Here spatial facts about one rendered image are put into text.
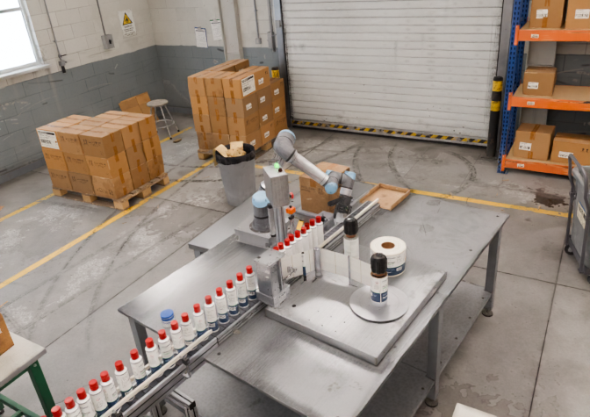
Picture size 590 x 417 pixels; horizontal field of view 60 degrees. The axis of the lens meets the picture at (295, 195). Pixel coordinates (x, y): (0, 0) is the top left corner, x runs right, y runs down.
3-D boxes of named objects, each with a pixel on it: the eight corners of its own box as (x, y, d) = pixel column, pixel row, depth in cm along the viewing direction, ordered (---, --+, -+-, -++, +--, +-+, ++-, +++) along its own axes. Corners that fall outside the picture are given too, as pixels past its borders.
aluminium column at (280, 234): (284, 262, 320) (274, 161, 291) (278, 260, 322) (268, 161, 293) (289, 258, 323) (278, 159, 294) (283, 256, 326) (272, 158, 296)
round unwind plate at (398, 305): (392, 330, 250) (392, 328, 249) (338, 309, 267) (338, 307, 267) (419, 297, 271) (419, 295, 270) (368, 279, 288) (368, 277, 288)
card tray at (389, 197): (391, 210, 369) (391, 205, 367) (359, 202, 384) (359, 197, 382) (409, 194, 390) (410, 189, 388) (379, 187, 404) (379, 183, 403)
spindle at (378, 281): (382, 309, 263) (382, 262, 250) (367, 303, 268) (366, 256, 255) (391, 299, 269) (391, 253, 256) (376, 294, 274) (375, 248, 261)
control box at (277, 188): (273, 208, 286) (269, 177, 278) (265, 197, 301) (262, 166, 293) (291, 204, 289) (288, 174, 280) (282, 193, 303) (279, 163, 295)
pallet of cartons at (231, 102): (248, 166, 683) (237, 80, 632) (197, 159, 720) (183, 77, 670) (291, 136, 776) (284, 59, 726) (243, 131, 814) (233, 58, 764)
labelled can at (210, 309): (213, 334, 257) (207, 301, 248) (206, 330, 260) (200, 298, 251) (221, 328, 261) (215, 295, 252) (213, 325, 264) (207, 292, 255)
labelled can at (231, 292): (234, 318, 268) (229, 285, 259) (227, 314, 271) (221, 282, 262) (241, 312, 271) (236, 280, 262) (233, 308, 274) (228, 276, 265)
